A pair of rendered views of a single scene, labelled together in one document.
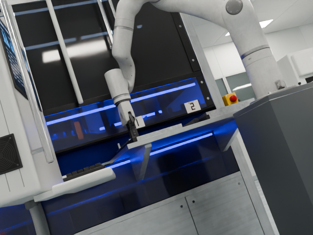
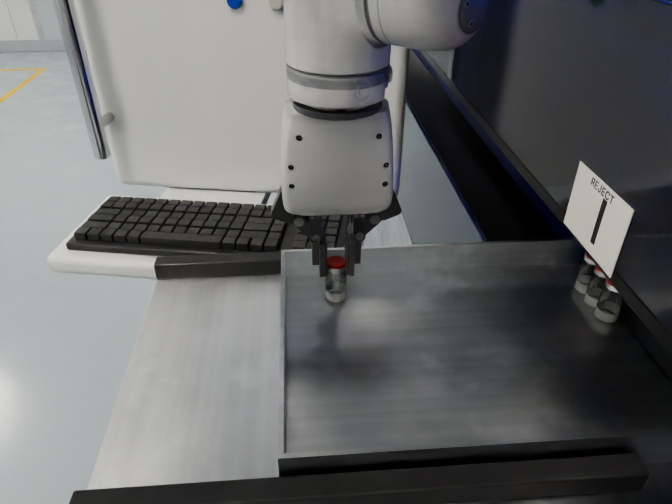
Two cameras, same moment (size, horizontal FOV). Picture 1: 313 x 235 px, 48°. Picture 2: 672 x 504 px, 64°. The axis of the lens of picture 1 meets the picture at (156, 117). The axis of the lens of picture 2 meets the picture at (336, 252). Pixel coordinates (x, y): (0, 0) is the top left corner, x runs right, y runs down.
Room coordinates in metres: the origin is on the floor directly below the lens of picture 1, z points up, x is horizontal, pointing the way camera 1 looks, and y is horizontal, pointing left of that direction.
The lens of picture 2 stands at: (1.71, -0.31, 1.24)
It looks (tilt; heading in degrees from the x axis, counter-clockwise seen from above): 34 degrees down; 105
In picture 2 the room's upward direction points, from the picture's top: straight up
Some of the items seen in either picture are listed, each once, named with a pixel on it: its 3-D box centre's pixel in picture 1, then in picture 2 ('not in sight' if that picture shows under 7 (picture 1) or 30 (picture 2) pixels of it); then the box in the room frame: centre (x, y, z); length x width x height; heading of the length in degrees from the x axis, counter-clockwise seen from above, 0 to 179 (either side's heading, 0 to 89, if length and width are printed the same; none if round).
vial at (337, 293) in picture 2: not in sight; (335, 280); (1.60, 0.12, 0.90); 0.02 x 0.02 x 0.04
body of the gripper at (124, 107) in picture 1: (126, 112); (337, 151); (1.60, 0.12, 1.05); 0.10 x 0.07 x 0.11; 20
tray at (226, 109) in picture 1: (215, 117); not in sight; (1.74, -0.28, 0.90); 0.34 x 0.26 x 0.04; 19
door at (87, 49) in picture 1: (72, 48); not in sight; (1.76, 0.30, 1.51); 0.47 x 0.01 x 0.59; 110
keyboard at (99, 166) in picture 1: (89, 174); (213, 226); (1.35, 0.32, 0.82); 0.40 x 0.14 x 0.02; 9
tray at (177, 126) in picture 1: (147, 141); (465, 335); (1.73, 0.08, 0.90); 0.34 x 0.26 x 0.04; 20
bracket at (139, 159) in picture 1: (143, 164); not in sight; (1.63, 0.13, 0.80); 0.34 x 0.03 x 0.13; 20
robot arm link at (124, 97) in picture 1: (121, 100); (340, 81); (1.60, 0.12, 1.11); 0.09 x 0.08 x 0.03; 20
